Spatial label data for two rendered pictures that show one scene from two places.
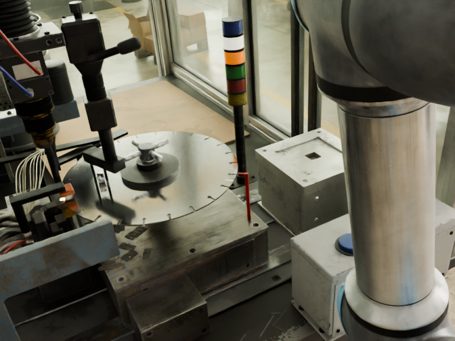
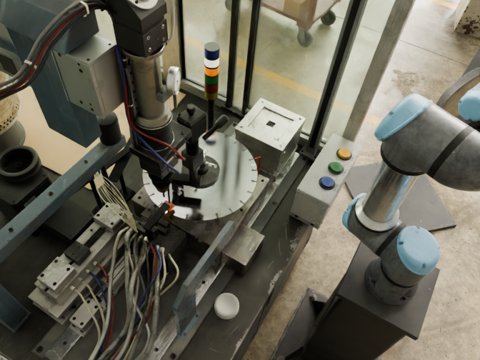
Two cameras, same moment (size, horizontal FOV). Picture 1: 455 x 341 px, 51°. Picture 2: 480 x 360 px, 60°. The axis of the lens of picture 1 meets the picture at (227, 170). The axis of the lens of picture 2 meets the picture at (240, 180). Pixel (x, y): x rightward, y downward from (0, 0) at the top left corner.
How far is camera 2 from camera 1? 0.72 m
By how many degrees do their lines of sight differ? 35
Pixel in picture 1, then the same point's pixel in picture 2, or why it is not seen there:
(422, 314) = (394, 221)
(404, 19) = (464, 180)
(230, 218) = not seen: hidden behind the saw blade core
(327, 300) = (322, 213)
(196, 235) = not seen: hidden behind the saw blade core
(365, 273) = (377, 214)
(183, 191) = (234, 181)
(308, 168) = (274, 134)
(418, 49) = (466, 186)
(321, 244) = (313, 187)
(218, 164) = (236, 153)
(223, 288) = (253, 220)
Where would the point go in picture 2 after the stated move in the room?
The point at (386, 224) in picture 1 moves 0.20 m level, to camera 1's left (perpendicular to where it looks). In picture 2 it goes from (397, 201) to (333, 239)
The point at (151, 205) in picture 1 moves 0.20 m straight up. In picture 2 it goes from (225, 197) to (228, 151)
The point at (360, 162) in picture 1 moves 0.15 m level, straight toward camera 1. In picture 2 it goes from (396, 186) to (431, 244)
